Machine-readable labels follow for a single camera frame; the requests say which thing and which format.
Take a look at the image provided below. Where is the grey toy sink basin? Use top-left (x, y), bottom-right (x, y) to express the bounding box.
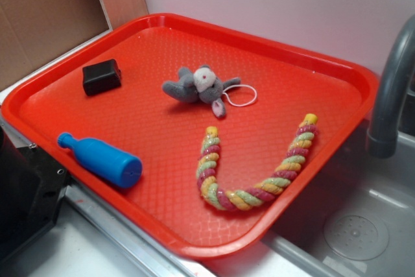
top-left (264, 123), bottom-right (414, 276)

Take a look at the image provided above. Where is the blue plastic bottle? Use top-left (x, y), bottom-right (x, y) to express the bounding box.
top-left (58, 133), bottom-right (143, 188)

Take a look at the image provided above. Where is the black rectangular block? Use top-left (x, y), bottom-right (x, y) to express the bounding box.
top-left (82, 59), bottom-right (121, 96)

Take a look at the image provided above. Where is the grey toy faucet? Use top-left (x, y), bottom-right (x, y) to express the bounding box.
top-left (366, 16), bottom-right (414, 158)

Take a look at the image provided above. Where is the grey plush mouse toy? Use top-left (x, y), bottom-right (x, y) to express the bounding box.
top-left (161, 65), bottom-right (257, 119)

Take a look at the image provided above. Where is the brown cardboard panel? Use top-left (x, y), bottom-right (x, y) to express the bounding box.
top-left (1, 0), bottom-right (148, 90)

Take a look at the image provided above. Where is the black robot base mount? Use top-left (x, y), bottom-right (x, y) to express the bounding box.
top-left (1, 130), bottom-right (69, 263)

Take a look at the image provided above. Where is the red plastic tray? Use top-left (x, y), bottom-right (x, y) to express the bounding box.
top-left (1, 14), bottom-right (378, 259)

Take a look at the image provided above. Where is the multicolored twisted rope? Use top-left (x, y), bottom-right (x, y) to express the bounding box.
top-left (196, 113), bottom-right (319, 212)

